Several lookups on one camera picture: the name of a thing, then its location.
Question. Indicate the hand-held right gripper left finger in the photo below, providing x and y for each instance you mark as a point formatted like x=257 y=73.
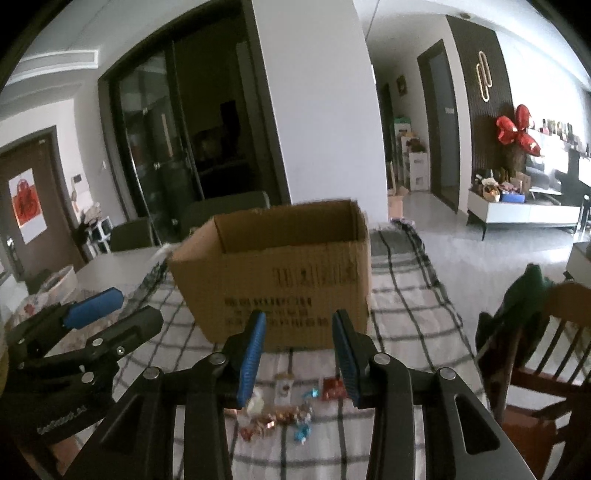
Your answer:
x=251 y=360

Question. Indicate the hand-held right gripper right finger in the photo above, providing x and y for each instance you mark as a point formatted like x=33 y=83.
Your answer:
x=346 y=362

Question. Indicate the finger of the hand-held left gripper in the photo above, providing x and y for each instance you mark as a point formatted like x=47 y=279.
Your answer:
x=92 y=307
x=131 y=325

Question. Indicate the brown cardboard box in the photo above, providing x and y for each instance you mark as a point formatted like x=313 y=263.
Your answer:
x=286 y=277

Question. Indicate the red candy packet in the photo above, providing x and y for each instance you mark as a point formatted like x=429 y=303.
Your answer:
x=333 y=387

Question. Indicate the white stick packet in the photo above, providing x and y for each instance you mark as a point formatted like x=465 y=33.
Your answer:
x=285 y=390

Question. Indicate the floral table mat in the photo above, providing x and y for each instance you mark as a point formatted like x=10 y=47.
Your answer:
x=34 y=309

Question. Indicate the pile of wrapped candies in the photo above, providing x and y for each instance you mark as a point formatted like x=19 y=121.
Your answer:
x=277 y=420

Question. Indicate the white shoe rack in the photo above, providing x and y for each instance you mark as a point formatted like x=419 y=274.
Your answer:
x=99 y=235

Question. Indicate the small dark green chair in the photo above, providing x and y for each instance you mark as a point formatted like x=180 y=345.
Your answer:
x=133 y=234

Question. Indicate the plaid tablecloth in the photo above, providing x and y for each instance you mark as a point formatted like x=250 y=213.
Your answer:
x=406 y=295

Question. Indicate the brown entrance door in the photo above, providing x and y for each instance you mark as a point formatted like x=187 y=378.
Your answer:
x=55 y=203

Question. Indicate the wide dark green chair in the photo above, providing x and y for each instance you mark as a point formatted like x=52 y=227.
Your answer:
x=221 y=212

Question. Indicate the small cardboard floor box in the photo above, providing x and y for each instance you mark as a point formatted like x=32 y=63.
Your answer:
x=397 y=203

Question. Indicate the dark green garment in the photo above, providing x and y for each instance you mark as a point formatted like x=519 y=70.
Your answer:
x=517 y=314

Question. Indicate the dark glass sliding door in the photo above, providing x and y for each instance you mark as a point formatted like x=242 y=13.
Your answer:
x=184 y=129

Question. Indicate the brown wooden chair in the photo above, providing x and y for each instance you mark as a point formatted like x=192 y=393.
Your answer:
x=549 y=369

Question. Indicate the stack of hallway boxes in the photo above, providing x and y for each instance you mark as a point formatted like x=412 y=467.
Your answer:
x=411 y=157

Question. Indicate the white low cabinet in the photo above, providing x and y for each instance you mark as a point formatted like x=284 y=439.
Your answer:
x=521 y=214

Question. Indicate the cluster of cabinet items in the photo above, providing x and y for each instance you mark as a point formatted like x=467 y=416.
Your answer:
x=494 y=187

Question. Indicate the blue box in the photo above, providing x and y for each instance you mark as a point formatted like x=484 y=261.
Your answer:
x=512 y=197

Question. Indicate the ceiling air vent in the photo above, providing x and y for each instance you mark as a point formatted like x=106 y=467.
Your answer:
x=57 y=64

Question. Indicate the dark hallway door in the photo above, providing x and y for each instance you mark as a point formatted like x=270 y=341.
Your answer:
x=441 y=129

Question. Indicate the white side table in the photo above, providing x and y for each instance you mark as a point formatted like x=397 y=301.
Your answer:
x=579 y=263

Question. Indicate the television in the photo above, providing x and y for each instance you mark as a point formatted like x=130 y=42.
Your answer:
x=558 y=177

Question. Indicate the red bow balloon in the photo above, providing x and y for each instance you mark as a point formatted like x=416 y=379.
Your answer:
x=517 y=131

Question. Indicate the row of shelf ornaments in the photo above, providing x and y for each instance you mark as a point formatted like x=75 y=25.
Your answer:
x=561 y=129

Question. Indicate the red wall poster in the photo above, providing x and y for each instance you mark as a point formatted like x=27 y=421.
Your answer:
x=28 y=205

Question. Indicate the wall intercom panel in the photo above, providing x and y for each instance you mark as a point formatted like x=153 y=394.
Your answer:
x=77 y=179

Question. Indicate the small framed wall picture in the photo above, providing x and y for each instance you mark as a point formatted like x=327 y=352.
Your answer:
x=402 y=85

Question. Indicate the gold wall ornament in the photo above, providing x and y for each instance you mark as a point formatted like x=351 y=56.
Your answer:
x=484 y=76

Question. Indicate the dark slatted wall panel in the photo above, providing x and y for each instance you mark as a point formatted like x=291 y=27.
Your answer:
x=501 y=60

